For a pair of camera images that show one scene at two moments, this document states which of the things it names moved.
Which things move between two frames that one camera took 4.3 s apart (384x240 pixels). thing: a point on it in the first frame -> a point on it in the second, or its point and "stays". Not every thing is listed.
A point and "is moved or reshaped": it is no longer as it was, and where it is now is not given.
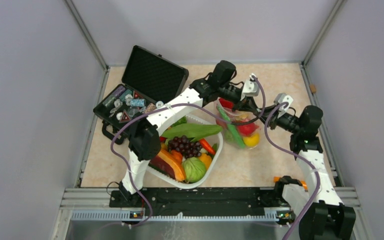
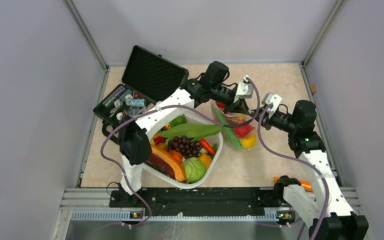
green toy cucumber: [231, 127] is moved or reshaped
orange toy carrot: [303, 183] stays
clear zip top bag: [242, 129] stays
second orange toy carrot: [205, 145] stays
